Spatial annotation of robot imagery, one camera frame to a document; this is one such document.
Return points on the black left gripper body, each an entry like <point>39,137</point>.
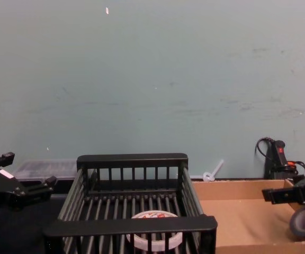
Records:
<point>1,186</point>

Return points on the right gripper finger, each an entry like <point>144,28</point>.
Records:
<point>282,195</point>

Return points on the white tape roll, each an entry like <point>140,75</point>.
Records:
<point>152,215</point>

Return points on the clear plastic case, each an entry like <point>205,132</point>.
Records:
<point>44,169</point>

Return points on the shallow brown cardboard tray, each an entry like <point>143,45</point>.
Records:
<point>247,219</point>

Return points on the white three-armed plastic piece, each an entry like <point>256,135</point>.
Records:
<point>213,172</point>

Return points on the black rack with steel bars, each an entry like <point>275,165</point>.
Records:
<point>131,228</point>

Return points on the black tool with red switch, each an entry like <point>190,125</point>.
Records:
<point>279,158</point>

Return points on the plain pale wall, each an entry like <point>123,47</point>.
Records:
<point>152,79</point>

